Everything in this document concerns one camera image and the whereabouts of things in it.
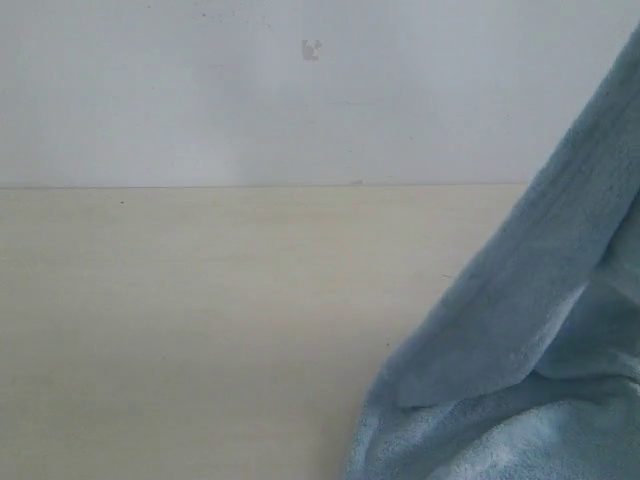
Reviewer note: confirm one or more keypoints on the light blue terry towel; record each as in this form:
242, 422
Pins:
528, 365

